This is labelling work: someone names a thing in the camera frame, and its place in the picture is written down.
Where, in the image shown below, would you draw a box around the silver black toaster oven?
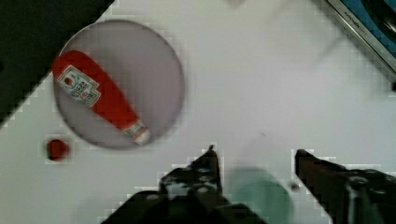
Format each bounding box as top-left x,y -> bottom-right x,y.
322,0 -> 396,76

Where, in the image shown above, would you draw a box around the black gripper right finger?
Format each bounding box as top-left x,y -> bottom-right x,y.
294,149 -> 396,224

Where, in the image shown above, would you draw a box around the grey round plate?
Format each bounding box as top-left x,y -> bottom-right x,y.
53,20 -> 185,149

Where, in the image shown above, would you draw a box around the red ketchup bottle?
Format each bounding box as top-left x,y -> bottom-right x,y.
50,50 -> 150,146

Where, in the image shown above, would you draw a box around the red toy strawberry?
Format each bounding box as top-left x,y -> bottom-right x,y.
46,139 -> 69,161

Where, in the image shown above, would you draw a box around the green mug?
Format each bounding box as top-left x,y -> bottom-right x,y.
226,167 -> 293,224

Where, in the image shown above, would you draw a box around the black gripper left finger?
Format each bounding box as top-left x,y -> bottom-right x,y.
102,146 -> 265,224

